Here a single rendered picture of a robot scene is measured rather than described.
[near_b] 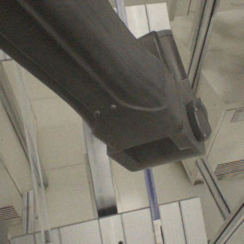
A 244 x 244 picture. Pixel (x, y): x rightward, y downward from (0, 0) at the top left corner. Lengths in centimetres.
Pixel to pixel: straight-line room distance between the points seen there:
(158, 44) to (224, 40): 106
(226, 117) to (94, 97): 90
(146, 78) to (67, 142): 146
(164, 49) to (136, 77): 14
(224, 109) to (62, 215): 88
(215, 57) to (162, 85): 102
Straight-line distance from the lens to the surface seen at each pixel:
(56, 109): 183
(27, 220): 106
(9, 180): 104
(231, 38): 135
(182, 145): 21
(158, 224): 51
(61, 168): 152
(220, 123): 105
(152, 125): 18
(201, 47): 103
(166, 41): 30
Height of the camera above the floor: 124
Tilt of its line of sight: 48 degrees down
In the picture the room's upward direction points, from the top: straight up
